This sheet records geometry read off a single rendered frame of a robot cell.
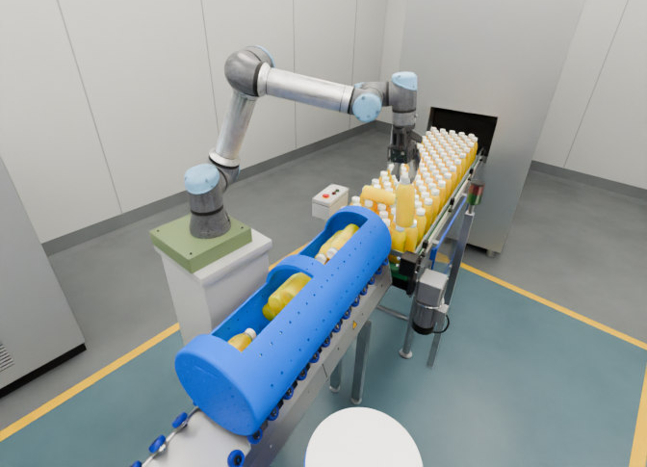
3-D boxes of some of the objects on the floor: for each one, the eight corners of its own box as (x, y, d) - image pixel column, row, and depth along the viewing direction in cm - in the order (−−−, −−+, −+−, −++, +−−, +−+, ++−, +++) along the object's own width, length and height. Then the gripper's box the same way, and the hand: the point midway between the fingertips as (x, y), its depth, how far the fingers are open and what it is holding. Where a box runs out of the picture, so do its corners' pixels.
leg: (349, 402, 215) (356, 323, 181) (353, 393, 219) (362, 315, 186) (358, 406, 212) (368, 327, 179) (363, 398, 217) (373, 320, 183)
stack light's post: (426, 366, 236) (464, 213, 178) (427, 361, 239) (466, 210, 181) (431, 369, 234) (473, 216, 176) (433, 364, 237) (475, 212, 179)
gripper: (380, 127, 122) (381, 187, 132) (415, 130, 116) (413, 193, 126) (392, 119, 128) (392, 177, 138) (425, 121, 122) (423, 182, 132)
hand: (405, 178), depth 134 cm, fingers closed on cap, 4 cm apart
